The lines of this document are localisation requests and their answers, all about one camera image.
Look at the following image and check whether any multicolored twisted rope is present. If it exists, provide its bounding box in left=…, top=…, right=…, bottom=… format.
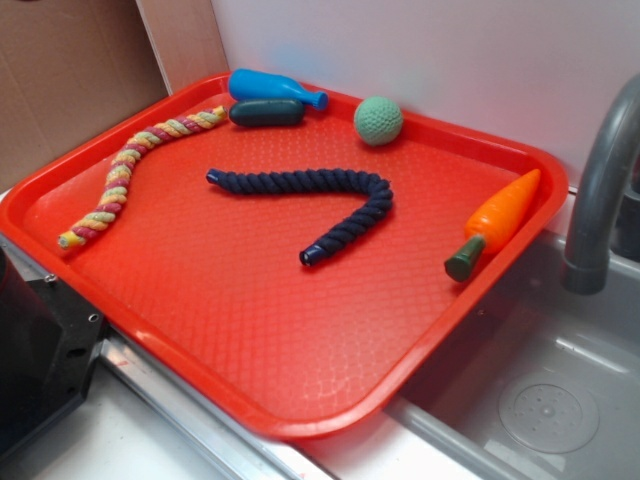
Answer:
left=57, top=104, right=229, bottom=251

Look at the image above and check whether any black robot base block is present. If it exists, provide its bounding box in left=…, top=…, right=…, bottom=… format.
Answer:
left=1, top=251, right=107, bottom=462

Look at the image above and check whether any red plastic tray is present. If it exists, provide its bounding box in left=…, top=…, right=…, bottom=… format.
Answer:
left=1, top=75, right=568, bottom=440

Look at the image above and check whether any green dimpled ball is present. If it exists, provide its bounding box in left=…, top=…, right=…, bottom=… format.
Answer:
left=354, top=96, right=404, bottom=147

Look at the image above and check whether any dark green capsule toy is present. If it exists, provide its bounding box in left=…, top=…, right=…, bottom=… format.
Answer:
left=229, top=99, right=305, bottom=127

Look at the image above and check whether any blue toy bowling pin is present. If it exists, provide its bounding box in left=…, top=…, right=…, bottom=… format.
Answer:
left=228, top=69, right=329, bottom=111

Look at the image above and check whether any orange toy carrot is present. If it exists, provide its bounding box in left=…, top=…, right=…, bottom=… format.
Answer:
left=444, top=169, right=541, bottom=282

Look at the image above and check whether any grey toy sink basin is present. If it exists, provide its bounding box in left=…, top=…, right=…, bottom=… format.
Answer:
left=387, top=235, right=639, bottom=479

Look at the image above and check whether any grey toy faucet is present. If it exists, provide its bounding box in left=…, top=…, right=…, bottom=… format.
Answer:
left=561, top=75, right=639, bottom=295

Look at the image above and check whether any brown cardboard panel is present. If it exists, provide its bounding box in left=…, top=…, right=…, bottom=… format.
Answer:
left=1, top=1, right=228, bottom=190

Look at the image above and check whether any dark blue twisted rope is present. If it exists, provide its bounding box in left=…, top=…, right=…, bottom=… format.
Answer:
left=205, top=167, right=395, bottom=268

